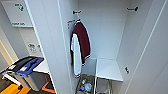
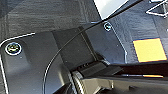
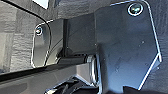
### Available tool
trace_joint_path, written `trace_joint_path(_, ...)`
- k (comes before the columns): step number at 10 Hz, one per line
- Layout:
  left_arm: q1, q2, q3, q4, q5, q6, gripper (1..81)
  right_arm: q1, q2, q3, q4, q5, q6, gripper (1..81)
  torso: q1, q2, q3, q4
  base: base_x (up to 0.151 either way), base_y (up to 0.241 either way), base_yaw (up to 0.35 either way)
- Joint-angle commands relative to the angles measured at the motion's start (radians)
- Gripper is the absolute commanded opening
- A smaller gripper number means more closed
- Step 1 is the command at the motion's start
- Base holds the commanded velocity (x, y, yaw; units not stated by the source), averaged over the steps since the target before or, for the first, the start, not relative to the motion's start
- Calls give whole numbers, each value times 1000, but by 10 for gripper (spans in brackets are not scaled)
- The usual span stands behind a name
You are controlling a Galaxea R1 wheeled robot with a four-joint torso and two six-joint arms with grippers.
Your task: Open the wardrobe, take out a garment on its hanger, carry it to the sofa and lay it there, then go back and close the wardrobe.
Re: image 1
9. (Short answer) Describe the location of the maroon garment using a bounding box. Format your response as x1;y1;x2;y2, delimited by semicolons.
69;20;92;79

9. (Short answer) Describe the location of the white wardrobe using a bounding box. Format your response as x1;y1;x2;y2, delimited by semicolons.
57;0;148;94

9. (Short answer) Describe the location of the white inner drawer unit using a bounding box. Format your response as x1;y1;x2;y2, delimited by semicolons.
94;57;125;94

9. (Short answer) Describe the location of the black wardrobe hook peg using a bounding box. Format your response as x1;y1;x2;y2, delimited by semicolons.
71;10;82;15
126;6;139;12

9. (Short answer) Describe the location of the box of small bottles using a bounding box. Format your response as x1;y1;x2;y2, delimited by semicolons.
76;74;95;94

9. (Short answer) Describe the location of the small dark wardrobe hinge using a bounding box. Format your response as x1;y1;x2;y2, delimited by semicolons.
124;66;131;75

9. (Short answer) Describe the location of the white wall board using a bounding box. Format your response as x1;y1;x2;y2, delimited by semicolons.
1;1;35;29

